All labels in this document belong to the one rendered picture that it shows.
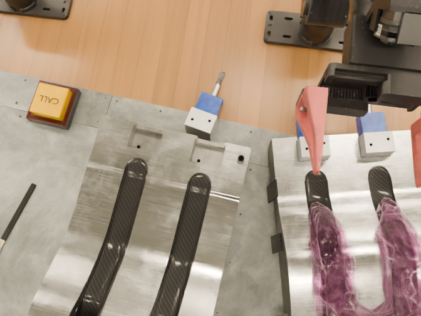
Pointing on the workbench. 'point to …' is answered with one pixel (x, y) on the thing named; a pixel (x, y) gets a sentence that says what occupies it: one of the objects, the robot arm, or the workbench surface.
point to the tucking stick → (17, 214)
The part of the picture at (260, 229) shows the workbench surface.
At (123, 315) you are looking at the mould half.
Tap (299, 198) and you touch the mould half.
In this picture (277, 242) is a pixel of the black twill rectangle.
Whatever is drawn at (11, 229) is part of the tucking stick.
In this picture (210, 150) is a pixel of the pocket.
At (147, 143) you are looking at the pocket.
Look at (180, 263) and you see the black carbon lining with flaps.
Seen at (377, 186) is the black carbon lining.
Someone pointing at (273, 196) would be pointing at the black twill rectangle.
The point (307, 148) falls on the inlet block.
